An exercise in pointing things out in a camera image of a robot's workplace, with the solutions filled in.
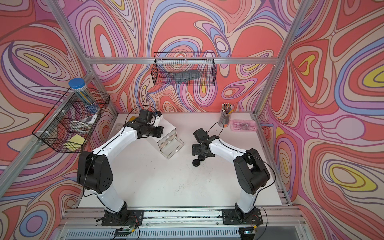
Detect black earphone case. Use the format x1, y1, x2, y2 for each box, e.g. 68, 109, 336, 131
198, 156, 206, 162
192, 159, 201, 167

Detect white drawer cabinet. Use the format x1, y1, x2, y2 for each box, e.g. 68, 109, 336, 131
147, 119, 177, 152

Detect clear bottom drawer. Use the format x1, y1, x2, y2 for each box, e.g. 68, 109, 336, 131
158, 136, 184, 159

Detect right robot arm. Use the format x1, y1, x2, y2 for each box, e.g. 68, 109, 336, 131
192, 129, 271, 224

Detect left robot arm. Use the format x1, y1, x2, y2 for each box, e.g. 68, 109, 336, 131
77, 121, 164, 226

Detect pink transparent pencil case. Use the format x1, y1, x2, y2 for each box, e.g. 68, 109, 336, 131
230, 120, 258, 132

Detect mesh pen holder cup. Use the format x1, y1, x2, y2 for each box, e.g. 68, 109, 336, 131
219, 103, 234, 128

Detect white item in left basket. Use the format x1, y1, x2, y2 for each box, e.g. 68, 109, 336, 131
80, 114, 98, 125

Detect dark object in back basket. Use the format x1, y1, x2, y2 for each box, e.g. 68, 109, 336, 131
172, 70, 201, 83

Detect yellow sticky notes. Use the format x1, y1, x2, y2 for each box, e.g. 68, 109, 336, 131
64, 135, 85, 152

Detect blue lid pencil jar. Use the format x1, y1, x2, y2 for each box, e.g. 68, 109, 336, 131
69, 78, 100, 115

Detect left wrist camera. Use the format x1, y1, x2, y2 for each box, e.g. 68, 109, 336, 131
137, 110, 163, 127

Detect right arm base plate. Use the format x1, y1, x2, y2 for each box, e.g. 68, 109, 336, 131
220, 208, 264, 226

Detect black wire basket left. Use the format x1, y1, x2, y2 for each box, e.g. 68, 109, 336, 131
33, 88, 110, 153

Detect black wire basket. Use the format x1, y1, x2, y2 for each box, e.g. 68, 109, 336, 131
151, 51, 217, 87
33, 88, 110, 153

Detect black wire basket back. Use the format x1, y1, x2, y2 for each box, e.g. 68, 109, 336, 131
151, 51, 217, 87

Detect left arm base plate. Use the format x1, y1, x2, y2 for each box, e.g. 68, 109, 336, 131
101, 210, 145, 227

